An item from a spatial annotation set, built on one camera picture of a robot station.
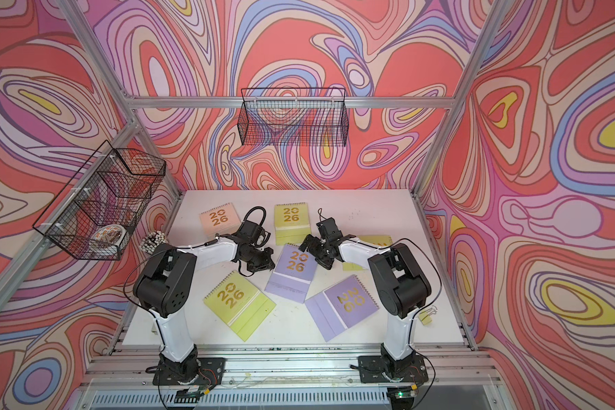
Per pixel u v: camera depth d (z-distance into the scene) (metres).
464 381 0.74
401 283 0.50
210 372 0.73
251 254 0.77
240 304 0.86
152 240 0.81
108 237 0.72
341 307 0.85
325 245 0.75
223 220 1.08
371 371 0.72
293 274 0.93
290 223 1.07
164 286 0.51
